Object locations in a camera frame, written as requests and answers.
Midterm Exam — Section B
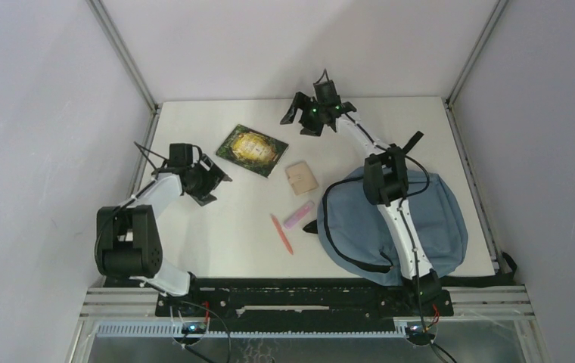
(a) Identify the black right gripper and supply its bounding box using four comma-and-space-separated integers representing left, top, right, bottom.
280, 92, 324, 138

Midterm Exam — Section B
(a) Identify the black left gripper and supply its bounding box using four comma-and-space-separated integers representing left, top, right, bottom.
186, 154, 231, 206

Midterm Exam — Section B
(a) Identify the dark green book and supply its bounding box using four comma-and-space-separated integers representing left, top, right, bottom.
215, 124, 289, 178

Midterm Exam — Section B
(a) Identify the beige snap wallet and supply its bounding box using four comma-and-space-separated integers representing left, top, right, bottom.
285, 161, 319, 196

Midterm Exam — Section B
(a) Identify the blue student backpack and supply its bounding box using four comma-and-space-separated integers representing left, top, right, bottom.
302, 131, 518, 287

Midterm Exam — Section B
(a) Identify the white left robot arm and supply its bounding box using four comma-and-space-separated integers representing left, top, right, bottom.
94, 143, 232, 315

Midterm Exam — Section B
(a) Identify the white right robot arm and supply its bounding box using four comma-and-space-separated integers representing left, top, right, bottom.
280, 80, 442, 315

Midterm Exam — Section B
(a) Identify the orange pen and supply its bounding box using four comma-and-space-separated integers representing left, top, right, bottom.
270, 214, 294, 255

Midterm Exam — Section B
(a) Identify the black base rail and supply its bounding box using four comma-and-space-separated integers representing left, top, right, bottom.
155, 278, 454, 334

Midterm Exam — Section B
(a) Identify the aluminium frame front rail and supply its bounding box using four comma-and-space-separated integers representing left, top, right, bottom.
80, 283, 535, 337

